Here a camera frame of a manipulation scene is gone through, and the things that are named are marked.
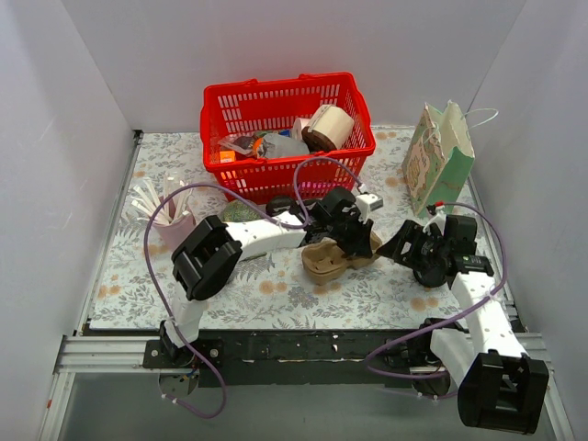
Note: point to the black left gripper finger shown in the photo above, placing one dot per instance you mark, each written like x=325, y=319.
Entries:
x=348, y=246
x=361, y=246

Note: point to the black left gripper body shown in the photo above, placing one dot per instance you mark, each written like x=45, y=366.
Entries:
x=351, y=231

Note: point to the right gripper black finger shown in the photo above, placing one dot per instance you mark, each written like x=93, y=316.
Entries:
x=409, y=232
x=394, y=250

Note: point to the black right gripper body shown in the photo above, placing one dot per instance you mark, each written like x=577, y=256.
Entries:
x=411, y=248

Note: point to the brown cardboard cup carrier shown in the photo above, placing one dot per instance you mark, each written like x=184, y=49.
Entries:
x=331, y=262

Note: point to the black paper coffee cup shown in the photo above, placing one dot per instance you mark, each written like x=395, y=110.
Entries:
x=279, y=204

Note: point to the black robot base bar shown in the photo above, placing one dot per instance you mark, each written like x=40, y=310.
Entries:
x=296, y=357

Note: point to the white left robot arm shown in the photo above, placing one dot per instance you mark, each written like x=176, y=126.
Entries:
x=203, y=263

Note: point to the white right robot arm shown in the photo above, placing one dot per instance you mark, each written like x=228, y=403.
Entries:
x=500, y=386

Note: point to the green illustrated paper bag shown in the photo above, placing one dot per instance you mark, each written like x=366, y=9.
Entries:
x=439, y=159

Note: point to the grey foil pouch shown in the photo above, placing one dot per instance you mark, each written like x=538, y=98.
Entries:
x=276, y=146

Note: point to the green netted melon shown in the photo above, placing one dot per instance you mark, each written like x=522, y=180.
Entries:
x=241, y=211

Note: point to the orange snack box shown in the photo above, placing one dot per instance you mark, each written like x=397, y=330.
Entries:
x=227, y=157

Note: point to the red plastic shopping basket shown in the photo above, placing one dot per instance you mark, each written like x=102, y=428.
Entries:
x=235, y=115

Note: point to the pink cup of straws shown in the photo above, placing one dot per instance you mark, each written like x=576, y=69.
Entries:
x=175, y=221

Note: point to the floral patterned table mat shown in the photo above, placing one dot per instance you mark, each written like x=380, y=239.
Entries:
x=271, y=291

